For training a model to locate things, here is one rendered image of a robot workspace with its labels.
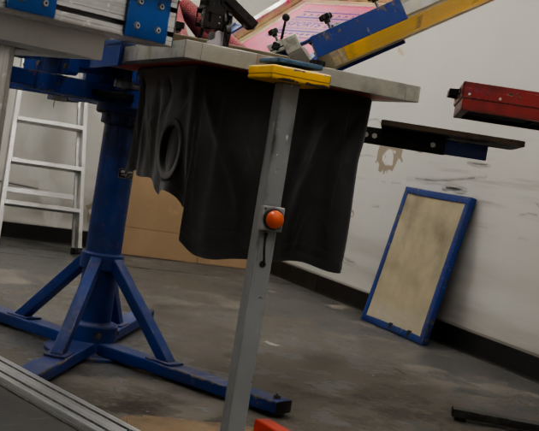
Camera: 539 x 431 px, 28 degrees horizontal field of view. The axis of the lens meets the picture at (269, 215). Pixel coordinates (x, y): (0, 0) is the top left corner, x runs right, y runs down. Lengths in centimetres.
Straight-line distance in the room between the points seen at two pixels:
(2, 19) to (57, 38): 11
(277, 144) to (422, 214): 344
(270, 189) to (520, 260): 290
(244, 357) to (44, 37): 75
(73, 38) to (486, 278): 345
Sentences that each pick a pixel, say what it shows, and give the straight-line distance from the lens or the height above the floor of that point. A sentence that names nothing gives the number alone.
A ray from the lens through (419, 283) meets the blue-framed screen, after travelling 540.
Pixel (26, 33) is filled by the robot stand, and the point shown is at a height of 92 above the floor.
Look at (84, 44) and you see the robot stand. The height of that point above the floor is 92.
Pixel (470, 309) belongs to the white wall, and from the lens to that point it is 524.
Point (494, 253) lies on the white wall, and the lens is 512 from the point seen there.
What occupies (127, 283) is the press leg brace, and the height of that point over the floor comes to 28.
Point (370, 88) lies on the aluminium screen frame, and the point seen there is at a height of 96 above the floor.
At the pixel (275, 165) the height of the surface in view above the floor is 76.
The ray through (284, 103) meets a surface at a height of 88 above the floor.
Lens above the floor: 77
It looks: 3 degrees down
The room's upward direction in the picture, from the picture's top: 9 degrees clockwise
